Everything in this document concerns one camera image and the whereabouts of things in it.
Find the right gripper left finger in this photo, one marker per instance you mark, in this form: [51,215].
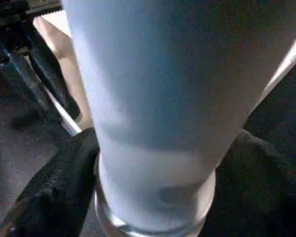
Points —
[51,185]

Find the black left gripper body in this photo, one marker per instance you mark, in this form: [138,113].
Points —
[14,14]

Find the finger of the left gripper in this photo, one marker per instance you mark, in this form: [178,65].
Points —
[22,79]
[56,86]

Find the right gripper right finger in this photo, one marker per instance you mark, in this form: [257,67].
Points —
[261,185]

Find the white table frame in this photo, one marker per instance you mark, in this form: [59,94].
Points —
[61,44]

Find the white plastic table leg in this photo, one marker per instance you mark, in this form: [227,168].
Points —
[150,74]

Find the black work mat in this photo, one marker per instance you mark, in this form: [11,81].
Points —
[273,116]

